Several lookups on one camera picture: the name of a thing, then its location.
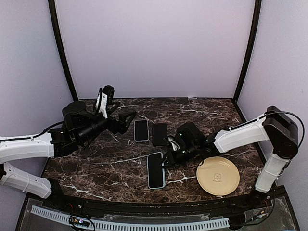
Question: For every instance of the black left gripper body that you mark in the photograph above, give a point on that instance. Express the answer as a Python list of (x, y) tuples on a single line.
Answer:
[(114, 128)]

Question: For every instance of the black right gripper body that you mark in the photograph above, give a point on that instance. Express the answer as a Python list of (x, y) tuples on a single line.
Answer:
[(180, 159)]

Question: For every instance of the lilac phone case with ring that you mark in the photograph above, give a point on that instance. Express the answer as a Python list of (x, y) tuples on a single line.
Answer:
[(141, 131)]

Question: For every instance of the silver edged phone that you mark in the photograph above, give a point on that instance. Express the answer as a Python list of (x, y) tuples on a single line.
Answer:
[(156, 171)]

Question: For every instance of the light blue phone case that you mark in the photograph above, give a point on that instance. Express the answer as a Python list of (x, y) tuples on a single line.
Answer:
[(156, 170)]

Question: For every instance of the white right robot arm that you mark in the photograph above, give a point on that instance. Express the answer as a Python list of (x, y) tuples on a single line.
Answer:
[(274, 126)]

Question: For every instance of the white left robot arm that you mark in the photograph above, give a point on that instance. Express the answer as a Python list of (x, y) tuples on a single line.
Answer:
[(78, 128)]

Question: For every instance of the beige round plate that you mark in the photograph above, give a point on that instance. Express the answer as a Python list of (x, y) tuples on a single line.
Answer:
[(218, 176)]

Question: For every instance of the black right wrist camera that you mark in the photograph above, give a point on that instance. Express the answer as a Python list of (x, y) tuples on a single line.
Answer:
[(187, 135)]

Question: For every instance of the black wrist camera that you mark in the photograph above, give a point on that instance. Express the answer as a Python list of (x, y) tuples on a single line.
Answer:
[(187, 135), (104, 99)]

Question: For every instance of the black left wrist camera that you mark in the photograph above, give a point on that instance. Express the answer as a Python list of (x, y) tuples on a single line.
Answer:
[(104, 99)]

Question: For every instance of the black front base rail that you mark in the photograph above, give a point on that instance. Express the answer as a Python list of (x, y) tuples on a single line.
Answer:
[(226, 207)]

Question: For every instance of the white cable duct strip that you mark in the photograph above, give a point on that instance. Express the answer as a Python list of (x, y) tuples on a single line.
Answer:
[(130, 223)]

